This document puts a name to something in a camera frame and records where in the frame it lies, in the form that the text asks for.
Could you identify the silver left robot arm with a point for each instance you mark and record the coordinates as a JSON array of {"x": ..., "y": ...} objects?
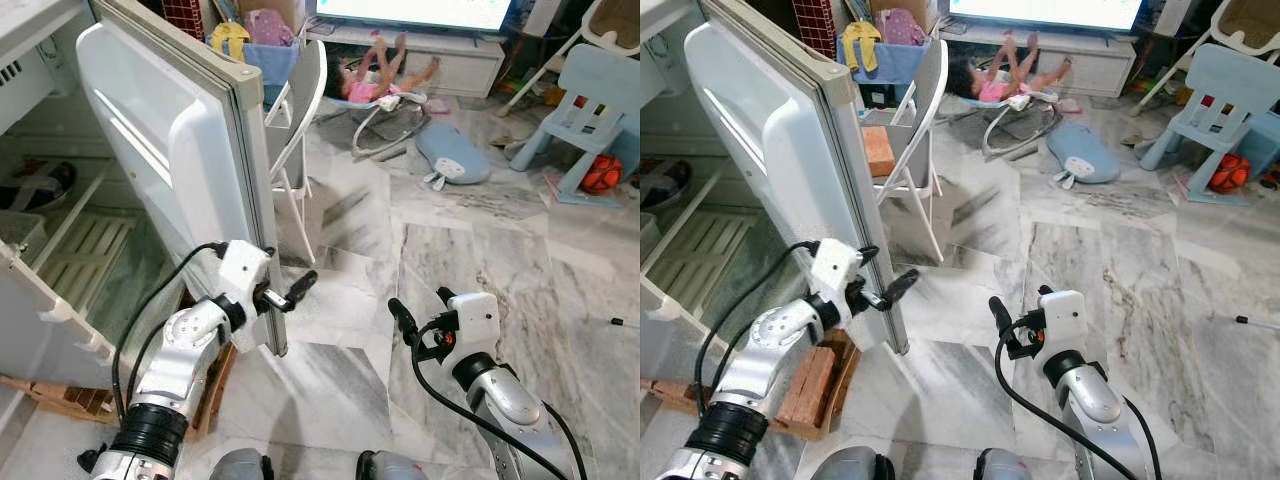
[
  {"x": 175, "y": 365},
  {"x": 770, "y": 360}
]

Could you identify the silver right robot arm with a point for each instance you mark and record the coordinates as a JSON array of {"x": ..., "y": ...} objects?
[
  {"x": 1095, "y": 400},
  {"x": 510, "y": 400}
]

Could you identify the white fridge door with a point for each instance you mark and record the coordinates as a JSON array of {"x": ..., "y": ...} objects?
[
  {"x": 170, "y": 130},
  {"x": 790, "y": 130}
]

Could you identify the white fridge shelf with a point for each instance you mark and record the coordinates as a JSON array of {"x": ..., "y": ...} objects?
[
  {"x": 75, "y": 215},
  {"x": 695, "y": 215}
]

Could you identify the white fridge cabinet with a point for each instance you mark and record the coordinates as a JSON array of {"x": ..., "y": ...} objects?
[
  {"x": 665, "y": 345},
  {"x": 40, "y": 340}
]

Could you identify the orange brick block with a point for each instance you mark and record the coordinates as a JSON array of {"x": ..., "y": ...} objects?
[{"x": 878, "y": 152}]

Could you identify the brown wooden pallet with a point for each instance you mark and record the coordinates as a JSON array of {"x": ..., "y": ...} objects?
[
  {"x": 815, "y": 390},
  {"x": 60, "y": 400}
]

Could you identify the grey right robot leg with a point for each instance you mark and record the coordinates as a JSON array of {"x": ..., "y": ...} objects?
[
  {"x": 1010, "y": 467},
  {"x": 392, "y": 468}
]

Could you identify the grey robot leg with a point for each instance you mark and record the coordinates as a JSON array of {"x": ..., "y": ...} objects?
[
  {"x": 850, "y": 466},
  {"x": 242, "y": 466},
  {"x": 1010, "y": 467},
  {"x": 392, "y": 468}
]

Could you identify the blue-grey oval cushion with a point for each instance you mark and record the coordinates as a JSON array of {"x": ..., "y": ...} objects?
[
  {"x": 452, "y": 152},
  {"x": 1083, "y": 152}
]

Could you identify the slatted white crisper cover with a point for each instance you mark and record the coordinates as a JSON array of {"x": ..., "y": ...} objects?
[
  {"x": 90, "y": 255},
  {"x": 710, "y": 250}
]

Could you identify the white plastic chair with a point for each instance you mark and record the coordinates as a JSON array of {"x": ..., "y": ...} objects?
[
  {"x": 312, "y": 90},
  {"x": 935, "y": 90}
]

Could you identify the baby bouncer seat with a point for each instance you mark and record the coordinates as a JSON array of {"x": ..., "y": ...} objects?
[
  {"x": 1015, "y": 125},
  {"x": 385, "y": 125}
]

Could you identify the grey left robot leg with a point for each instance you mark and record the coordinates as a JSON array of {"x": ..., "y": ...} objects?
[
  {"x": 850, "y": 466},
  {"x": 242, "y": 466}
]

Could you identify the thin black-tipped stick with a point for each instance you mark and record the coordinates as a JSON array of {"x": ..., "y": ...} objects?
[
  {"x": 1255, "y": 323},
  {"x": 620, "y": 322}
]

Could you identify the small figure in pink dress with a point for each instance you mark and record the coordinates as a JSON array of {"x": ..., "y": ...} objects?
[
  {"x": 362, "y": 90},
  {"x": 992, "y": 90}
]

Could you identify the blue basket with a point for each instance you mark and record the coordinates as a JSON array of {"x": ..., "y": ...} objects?
[
  {"x": 272, "y": 65},
  {"x": 900, "y": 62}
]

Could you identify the orange ball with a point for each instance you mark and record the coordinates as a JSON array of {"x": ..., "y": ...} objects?
[
  {"x": 601, "y": 174},
  {"x": 1230, "y": 173}
]

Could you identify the yellow bag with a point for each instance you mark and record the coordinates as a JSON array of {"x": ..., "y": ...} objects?
[
  {"x": 860, "y": 45},
  {"x": 228, "y": 40}
]

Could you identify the dark bowl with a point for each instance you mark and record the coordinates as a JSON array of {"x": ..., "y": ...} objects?
[
  {"x": 35, "y": 188},
  {"x": 665, "y": 185}
]

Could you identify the pink bag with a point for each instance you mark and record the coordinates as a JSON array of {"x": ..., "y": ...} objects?
[
  {"x": 902, "y": 28},
  {"x": 270, "y": 28}
]

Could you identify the white television cabinet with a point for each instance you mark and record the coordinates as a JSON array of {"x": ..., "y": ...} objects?
[
  {"x": 465, "y": 65},
  {"x": 1095, "y": 65}
]

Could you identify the red crate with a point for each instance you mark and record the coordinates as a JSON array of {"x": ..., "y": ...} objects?
[
  {"x": 815, "y": 25},
  {"x": 183, "y": 15}
]

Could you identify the light blue kids chair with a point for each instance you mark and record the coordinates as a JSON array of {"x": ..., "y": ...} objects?
[
  {"x": 595, "y": 80},
  {"x": 1225, "y": 80}
]

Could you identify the bright television screen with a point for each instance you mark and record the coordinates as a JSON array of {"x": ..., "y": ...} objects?
[
  {"x": 1045, "y": 12},
  {"x": 415, "y": 12}
]

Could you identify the cream plastic chair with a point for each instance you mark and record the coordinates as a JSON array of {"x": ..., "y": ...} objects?
[
  {"x": 612, "y": 22},
  {"x": 1250, "y": 22}
]

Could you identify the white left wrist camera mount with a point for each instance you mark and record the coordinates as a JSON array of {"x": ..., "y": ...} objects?
[
  {"x": 832, "y": 275},
  {"x": 240, "y": 285}
]

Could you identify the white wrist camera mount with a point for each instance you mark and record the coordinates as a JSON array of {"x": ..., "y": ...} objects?
[
  {"x": 1065, "y": 322},
  {"x": 832, "y": 275},
  {"x": 240, "y": 285},
  {"x": 475, "y": 325}
]

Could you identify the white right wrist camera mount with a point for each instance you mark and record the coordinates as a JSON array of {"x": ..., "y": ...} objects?
[
  {"x": 475, "y": 325},
  {"x": 1065, "y": 322}
]

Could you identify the white door shelf rail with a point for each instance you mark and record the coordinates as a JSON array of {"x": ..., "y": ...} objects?
[
  {"x": 745, "y": 135},
  {"x": 130, "y": 135}
]

